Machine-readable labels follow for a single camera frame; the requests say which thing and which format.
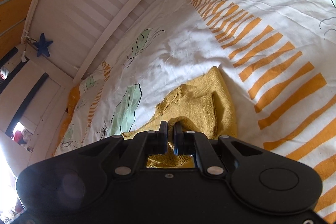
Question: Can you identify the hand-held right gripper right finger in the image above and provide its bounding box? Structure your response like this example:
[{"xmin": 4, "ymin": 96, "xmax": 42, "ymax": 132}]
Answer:
[{"xmin": 173, "ymin": 121, "xmax": 264, "ymax": 177}]

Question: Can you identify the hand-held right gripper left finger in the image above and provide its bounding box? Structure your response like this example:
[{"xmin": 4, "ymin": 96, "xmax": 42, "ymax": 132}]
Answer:
[{"xmin": 76, "ymin": 121, "xmax": 169, "ymax": 177}]

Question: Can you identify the blue star decoration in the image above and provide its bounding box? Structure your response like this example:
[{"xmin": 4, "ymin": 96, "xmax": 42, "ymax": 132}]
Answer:
[{"xmin": 34, "ymin": 32, "xmax": 53, "ymax": 58}]

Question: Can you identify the mustard yellow knit sweater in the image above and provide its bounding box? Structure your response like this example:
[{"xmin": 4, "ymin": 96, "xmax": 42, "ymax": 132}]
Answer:
[{"xmin": 122, "ymin": 66, "xmax": 238, "ymax": 169}]

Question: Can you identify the white bed frame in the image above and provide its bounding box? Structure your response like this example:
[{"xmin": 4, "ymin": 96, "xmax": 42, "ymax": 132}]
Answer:
[{"xmin": 0, "ymin": 0, "xmax": 218, "ymax": 169}]

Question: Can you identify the white leaf-print duvet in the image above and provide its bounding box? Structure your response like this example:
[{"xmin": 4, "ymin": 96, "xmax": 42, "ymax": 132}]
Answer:
[{"xmin": 54, "ymin": 0, "xmax": 336, "ymax": 222}]

